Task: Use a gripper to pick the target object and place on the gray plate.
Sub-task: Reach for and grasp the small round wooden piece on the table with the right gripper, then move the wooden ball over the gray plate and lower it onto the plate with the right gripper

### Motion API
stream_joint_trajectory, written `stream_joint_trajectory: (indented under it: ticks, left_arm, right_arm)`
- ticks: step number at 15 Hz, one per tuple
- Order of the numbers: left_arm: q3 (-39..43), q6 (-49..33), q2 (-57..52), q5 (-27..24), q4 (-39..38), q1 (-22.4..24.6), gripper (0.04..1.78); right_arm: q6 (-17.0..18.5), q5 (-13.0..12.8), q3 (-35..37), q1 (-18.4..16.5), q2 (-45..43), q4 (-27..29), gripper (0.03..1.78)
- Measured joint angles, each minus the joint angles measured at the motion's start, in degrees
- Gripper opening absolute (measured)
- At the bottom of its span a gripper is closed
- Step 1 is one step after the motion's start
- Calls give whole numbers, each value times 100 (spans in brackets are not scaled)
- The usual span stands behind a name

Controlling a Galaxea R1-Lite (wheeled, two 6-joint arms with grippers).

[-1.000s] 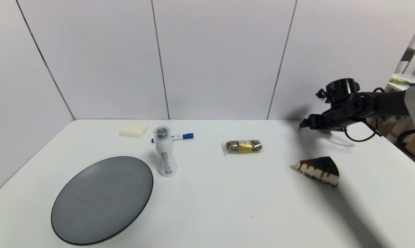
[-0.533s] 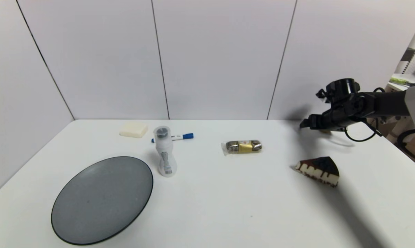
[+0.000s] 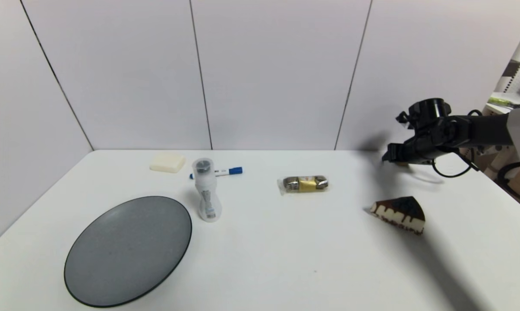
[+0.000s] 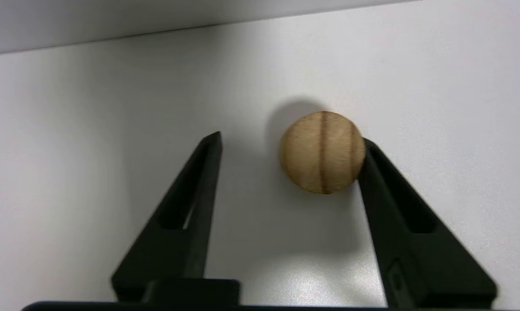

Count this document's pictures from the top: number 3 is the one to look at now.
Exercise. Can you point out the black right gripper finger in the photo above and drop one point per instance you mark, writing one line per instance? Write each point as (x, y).
(404, 144)
(385, 156)

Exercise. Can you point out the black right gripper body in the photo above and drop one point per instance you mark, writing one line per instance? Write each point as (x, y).
(393, 152)

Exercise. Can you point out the black gray right robot arm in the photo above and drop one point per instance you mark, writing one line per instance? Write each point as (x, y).
(486, 129)

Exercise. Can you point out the green object on desk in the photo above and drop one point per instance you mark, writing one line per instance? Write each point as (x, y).
(499, 102)

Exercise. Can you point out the round gray plate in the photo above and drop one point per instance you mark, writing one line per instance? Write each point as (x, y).
(126, 255)

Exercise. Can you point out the chocolate blueberry cake slice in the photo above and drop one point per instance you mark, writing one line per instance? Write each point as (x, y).
(401, 214)

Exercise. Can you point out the gold wrapped snack bar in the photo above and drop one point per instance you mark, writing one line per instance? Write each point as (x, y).
(305, 184)

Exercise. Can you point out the white background desk top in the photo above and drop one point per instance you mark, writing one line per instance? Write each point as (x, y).
(516, 100)

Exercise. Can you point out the blue capped white marker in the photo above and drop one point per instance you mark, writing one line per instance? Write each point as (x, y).
(234, 171)

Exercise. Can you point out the clear plastic bottle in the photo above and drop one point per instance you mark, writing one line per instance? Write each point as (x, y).
(207, 194)

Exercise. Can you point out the white soap bar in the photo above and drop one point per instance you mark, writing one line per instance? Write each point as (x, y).
(168, 163)

